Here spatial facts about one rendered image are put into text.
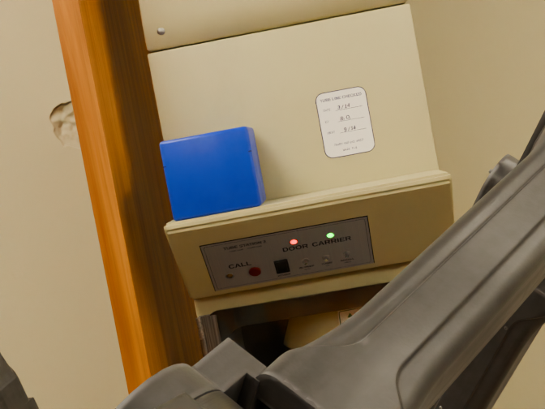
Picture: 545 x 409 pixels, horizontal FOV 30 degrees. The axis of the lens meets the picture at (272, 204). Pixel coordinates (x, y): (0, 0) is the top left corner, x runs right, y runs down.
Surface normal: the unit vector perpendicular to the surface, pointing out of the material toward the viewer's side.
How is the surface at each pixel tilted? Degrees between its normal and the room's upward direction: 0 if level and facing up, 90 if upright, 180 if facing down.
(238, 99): 90
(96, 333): 90
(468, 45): 90
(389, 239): 135
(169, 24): 90
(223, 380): 45
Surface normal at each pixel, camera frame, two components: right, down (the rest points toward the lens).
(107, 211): -0.05, 0.06
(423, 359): 0.22, -0.73
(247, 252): 0.09, 0.74
